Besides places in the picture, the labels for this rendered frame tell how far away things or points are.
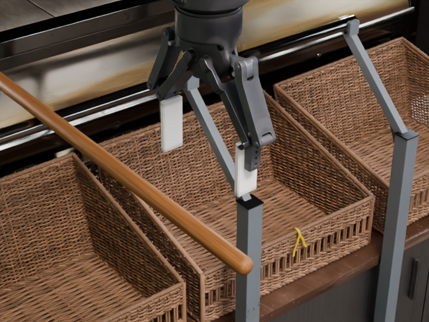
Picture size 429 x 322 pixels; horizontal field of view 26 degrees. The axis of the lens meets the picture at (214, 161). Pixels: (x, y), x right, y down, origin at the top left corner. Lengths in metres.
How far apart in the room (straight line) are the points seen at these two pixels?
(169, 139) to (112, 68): 1.21
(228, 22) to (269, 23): 1.62
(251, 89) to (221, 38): 0.06
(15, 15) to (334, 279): 1.02
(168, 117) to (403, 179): 1.22
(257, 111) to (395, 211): 1.36
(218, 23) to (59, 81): 1.32
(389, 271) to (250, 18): 0.78
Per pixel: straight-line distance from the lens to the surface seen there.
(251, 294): 2.09
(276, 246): 2.23
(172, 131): 1.16
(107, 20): 2.29
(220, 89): 1.03
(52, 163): 2.33
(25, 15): 2.31
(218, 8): 0.99
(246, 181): 1.07
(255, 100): 1.01
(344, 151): 2.53
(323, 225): 2.32
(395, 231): 2.37
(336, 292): 2.41
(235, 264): 1.38
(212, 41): 1.01
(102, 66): 2.35
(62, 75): 2.30
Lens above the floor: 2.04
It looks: 31 degrees down
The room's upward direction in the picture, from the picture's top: straight up
